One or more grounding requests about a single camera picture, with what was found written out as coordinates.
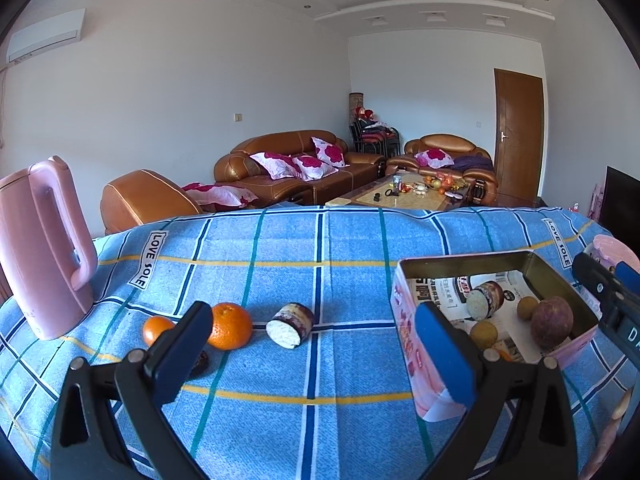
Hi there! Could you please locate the printed paper leaflet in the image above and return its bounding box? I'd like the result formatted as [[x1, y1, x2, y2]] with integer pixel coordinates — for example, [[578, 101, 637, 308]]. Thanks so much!
[[407, 270, 547, 362]]

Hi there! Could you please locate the orange and red produce pile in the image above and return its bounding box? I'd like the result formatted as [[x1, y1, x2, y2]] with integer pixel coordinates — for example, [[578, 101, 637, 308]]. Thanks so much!
[[422, 172, 466, 194]]

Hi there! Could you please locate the brown leather sofa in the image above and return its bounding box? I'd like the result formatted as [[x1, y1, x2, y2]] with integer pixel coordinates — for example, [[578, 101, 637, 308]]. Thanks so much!
[[214, 130, 389, 206]]

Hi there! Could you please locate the pink electric kettle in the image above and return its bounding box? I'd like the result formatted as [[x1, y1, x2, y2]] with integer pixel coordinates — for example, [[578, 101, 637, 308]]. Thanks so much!
[[0, 155, 99, 341]]

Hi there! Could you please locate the stack of black chairs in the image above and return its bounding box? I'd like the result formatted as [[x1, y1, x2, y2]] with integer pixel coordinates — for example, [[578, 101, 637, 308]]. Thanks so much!
[[350, 120, 401, 159]]

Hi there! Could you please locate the brown wooden door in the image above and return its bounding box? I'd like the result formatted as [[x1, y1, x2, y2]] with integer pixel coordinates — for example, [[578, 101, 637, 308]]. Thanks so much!
[[493, 68, 545, 201]]

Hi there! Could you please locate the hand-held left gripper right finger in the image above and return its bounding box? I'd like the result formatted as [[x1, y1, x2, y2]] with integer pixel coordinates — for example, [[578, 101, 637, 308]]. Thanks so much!
[[414, 301, 584, 480]]

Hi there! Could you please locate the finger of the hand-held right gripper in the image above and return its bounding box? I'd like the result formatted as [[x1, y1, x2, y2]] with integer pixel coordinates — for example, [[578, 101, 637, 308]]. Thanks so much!
[[572, 251, 640, 319], [613, 261, 640, 299]]

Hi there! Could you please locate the brown leather chaise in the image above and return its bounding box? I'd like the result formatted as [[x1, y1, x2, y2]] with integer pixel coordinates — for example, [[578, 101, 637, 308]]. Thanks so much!
[[100, 169, 204, 235]]

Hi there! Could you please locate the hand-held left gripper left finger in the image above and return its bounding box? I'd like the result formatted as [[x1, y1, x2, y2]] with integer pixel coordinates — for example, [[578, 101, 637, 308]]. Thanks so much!
[[49, 300, 216, 480]]

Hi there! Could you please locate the purple passion fruit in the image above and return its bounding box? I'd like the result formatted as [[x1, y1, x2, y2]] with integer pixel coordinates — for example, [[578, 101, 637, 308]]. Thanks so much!
[[530, 296, 575, 351]]

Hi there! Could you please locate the tan round fruit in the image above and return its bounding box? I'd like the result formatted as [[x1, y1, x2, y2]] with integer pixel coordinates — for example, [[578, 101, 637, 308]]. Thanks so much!
[[469, 321, 500, 352], [516, 296, 541, 322]]

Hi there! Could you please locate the wooden coffee table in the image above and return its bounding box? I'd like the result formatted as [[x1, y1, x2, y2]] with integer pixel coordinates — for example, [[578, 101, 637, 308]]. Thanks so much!
[[325, 172, 471, 211]]

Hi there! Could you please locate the blue plaid tablecloth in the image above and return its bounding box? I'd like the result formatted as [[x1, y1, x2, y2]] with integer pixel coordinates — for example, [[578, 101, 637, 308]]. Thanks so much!
[[0, 205, 640, 480]]

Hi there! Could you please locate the purple blanket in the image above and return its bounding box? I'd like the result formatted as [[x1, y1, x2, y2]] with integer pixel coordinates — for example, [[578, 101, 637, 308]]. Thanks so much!
[[452, 154, 495, 174]]

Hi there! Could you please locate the white air conditioner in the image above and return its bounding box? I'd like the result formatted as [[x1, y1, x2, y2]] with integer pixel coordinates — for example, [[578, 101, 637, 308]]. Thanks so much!
[[6, 7, 87, 64]]

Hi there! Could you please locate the black television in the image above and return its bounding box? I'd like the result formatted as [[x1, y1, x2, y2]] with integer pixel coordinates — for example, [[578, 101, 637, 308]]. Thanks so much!
[[597, 165, 640, 241]]

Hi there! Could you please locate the person's right hand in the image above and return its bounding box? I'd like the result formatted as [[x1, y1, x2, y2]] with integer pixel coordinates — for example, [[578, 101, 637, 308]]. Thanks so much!
[[580, 387, 635, 480]]

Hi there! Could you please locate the cylinder snack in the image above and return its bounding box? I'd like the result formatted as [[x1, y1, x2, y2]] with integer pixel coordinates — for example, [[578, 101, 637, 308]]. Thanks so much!
[[465, 280, 506, 322], [265, 302, 316, 350]]

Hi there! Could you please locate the pink cartoon lidded bucket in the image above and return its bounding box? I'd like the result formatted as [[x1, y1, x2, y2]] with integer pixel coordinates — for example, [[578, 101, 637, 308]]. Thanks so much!
[[582, 234, 640, 272]]

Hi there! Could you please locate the brown leather armchair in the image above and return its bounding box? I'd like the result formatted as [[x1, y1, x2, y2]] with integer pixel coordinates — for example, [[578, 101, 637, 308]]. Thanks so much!
[[386, 133, 500, 206]]

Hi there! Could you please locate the pink tin box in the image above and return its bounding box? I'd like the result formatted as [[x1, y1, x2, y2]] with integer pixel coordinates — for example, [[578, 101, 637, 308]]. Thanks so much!
[[390, 249, 601, 421]]

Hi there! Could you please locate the pink floral pillow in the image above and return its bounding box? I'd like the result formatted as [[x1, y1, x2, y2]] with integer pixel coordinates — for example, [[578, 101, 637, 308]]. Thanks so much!
[[415, 148, 455, 169], [311, 136, 350, 169], [291, 155, 339, 182], [181, 182, 259, 209], [249, 151, 296, 181]]

